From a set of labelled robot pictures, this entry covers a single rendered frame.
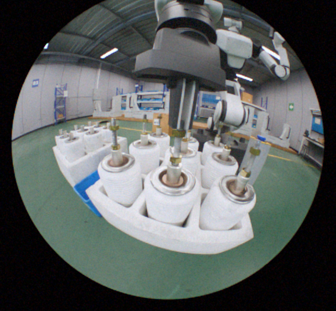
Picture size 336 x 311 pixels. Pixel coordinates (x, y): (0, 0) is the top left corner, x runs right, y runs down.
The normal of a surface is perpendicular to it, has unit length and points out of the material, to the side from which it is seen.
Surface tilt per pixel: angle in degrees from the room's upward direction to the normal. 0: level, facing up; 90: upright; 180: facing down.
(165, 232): 0
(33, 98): 90
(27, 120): 90
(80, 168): 90
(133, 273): 0
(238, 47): 132
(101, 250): 0
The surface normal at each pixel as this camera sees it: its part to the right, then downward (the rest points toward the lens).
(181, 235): 0.08, -0.94
